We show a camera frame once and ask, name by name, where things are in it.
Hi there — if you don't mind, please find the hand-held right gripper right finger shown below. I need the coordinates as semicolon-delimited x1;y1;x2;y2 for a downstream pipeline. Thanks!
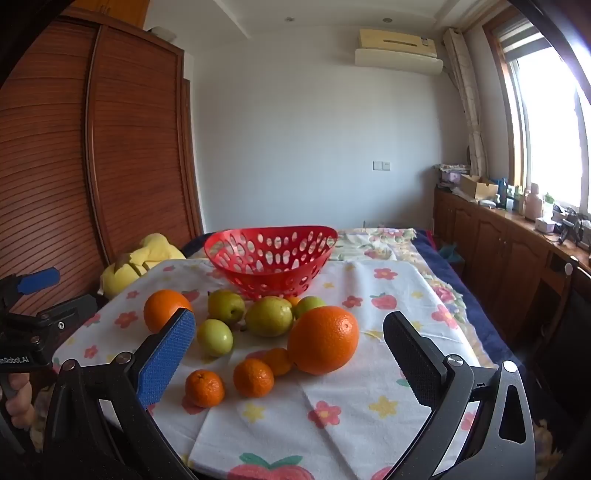
383;311;536;480

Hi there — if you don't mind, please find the pink bottle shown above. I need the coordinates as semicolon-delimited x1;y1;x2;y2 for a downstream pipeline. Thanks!
523;183;544;220

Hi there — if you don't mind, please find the large orange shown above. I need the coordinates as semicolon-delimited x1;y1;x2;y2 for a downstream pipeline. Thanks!
287;305;360;376

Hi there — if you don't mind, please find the black tripod device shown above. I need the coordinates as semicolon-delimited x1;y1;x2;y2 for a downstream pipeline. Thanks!
556;209;583;245

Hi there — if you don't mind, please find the white wall air conditioner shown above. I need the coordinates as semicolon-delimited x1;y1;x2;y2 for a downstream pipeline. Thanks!
354;28;444;76

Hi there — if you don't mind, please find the large yellow-green pear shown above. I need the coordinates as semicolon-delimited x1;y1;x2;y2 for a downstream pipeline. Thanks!
244;296;295;337

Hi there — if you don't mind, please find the brown wooden low cabinet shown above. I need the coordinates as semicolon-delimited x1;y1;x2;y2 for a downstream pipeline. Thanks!
433;185;591;374

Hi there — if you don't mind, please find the brown wooden wardrobe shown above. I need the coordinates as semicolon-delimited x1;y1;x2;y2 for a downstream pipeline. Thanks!
0;9;205;324

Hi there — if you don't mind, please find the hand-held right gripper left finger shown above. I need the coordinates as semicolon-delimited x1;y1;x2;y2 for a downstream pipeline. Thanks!
44;307;199;480

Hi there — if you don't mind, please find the person's left hand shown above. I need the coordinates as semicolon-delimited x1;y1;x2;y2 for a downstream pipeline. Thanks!
0;371;34;430

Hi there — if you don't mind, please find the medium orange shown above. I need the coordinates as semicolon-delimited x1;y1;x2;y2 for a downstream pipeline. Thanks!
143;289;194;334

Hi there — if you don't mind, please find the glossy green round apple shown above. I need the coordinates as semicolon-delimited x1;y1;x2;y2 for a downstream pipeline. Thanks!
294;296;327;320

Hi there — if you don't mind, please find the small yellow-green pear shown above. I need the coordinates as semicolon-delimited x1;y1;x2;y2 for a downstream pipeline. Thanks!
207;289;246;325

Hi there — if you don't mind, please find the open cardboard box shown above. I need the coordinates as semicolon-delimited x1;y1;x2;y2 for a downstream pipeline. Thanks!
460;174;500;200

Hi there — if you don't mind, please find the white floral strawberry cloth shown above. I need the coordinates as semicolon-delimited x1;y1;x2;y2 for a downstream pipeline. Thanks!
52;258;481;480

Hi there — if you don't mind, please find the wooden framed window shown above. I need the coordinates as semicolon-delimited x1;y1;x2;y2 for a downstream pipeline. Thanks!
482;7;591;220

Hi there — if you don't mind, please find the pale green round apple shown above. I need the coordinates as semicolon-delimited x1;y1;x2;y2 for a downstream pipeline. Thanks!
197;319;234;357

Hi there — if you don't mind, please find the patterned window curtain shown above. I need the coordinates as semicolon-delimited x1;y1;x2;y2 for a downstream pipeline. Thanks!
444;28;489;180

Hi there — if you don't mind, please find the yellow plush toy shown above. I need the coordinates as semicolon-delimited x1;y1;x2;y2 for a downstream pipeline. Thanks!
99;233;186;300

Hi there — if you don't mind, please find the red perforated plastic basket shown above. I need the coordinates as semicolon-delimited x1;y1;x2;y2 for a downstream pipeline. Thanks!
204;225;339;300

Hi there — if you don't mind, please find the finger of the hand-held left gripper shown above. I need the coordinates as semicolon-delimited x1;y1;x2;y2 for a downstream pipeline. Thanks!
0;267;61;319
37;294;98;340

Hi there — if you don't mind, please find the floral bed blanket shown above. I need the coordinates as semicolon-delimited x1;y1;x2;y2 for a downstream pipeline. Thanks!
185;226;509;370

